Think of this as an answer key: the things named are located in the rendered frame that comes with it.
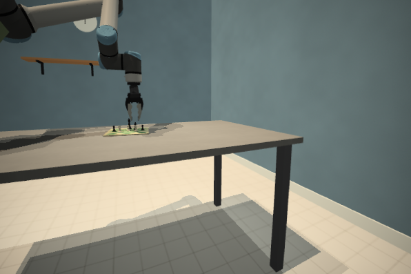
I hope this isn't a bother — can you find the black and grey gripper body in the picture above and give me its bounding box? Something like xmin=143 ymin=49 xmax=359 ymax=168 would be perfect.
xmin=128 ymin=82 xmax=141 ymax=104

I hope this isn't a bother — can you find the green and cream chessboard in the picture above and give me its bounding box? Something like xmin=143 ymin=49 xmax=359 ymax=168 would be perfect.
xmin=103 ymin=127 xmax=149 ymax=137

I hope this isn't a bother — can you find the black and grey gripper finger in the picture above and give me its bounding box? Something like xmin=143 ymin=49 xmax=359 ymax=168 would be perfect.
xmin=126 ymin=98 xmax=132 ymax=121
xmin=137 ymin=98 xmax=143 ymax=120

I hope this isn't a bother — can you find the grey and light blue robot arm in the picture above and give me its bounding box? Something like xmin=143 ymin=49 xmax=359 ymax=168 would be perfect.
xmin=0 ymin=0 xmax=142 ymax=82

